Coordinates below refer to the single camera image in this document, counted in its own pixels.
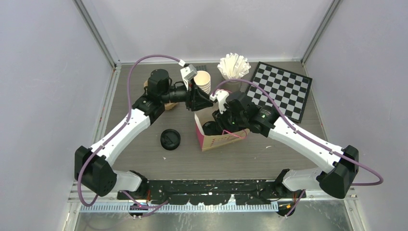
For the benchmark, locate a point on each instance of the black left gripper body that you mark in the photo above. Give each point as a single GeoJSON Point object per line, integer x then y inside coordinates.
{"type": "Point", "coordinates": [178, 94]}

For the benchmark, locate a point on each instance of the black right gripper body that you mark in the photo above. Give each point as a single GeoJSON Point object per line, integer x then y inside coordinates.
{"type": "Point", "coordinates": [228, 121]}

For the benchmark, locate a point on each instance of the stack of paper cups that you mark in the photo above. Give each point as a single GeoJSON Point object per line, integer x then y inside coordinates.
{"type": "Point", "coordinates": [203, 81]}

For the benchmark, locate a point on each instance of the yellow pink paper bag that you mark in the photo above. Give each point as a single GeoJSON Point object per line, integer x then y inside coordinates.
{"type": "Point", "coordinates": [211, 142]}

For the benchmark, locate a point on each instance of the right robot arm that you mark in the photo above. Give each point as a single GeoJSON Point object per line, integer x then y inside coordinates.
{"type": "Point", "coordinates": [334, 174]}

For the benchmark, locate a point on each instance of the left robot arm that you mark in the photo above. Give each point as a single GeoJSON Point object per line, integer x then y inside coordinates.
{"type": "Point", "coordinates": [93, 165]}

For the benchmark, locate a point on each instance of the brown pulp cup carrier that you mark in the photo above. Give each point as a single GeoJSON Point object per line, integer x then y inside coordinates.
{"type": "Point", "coordinates": [168, 106]}

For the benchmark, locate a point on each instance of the small dark mat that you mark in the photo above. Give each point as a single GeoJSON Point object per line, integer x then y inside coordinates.
{"type": "Point", "coordinates": [201, 68]}

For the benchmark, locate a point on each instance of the white paper-wrapped straws bundle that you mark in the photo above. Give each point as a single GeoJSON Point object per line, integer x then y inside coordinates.
{"type": "Point", "coordinates": [233, 66]}

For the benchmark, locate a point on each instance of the stack of black cup lids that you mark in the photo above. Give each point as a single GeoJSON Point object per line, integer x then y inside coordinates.
{"type": "Point", "coordinates": [170, 139]}

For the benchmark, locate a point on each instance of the black white checkerboard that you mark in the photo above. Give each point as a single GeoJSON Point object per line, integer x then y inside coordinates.
{"type": "Point", "coordinates": [288, 89]}

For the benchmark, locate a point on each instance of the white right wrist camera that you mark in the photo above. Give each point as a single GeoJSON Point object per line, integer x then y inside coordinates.
{"type": "Point", "coordinates": [220, 96]}

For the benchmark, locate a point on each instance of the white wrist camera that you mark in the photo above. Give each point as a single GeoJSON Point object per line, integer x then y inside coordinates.
{"type": "Point", "coordinates": [220, 96]}
{"type": "Point", "coordinates": [188, 72]}

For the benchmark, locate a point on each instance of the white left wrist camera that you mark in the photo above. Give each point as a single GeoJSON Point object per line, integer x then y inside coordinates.
{"type": "Point", "coordinates": [188, 72]}

